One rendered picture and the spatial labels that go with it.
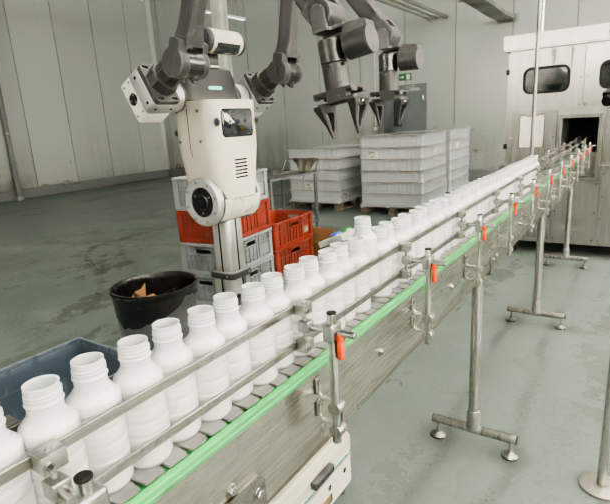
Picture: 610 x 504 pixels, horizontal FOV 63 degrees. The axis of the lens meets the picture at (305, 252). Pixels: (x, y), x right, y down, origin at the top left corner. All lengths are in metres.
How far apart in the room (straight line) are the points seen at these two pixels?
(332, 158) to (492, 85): 4.31
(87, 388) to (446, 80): 11.06
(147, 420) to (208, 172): 1.04
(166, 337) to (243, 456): 0.23
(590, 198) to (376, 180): 3.31
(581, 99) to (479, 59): 6.09
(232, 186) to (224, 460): 1.01
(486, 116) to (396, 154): 4.02
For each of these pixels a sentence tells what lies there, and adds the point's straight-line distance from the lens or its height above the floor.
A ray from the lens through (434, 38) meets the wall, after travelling 11.62.
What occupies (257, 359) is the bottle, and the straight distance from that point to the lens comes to 0.82.
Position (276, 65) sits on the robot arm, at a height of 1.60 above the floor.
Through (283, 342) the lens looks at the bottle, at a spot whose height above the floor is 1.05.
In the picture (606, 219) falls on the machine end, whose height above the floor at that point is 0.38.
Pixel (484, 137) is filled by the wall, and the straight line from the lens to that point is 11.21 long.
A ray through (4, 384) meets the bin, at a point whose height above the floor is 0.92.
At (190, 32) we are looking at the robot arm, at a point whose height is 1.65.
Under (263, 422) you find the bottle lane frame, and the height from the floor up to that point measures 0.97.
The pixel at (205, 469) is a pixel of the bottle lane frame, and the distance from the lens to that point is 0.74.
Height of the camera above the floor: 1.41
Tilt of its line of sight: 14 degrees down
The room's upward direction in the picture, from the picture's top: 3 degrees counter-clockwise
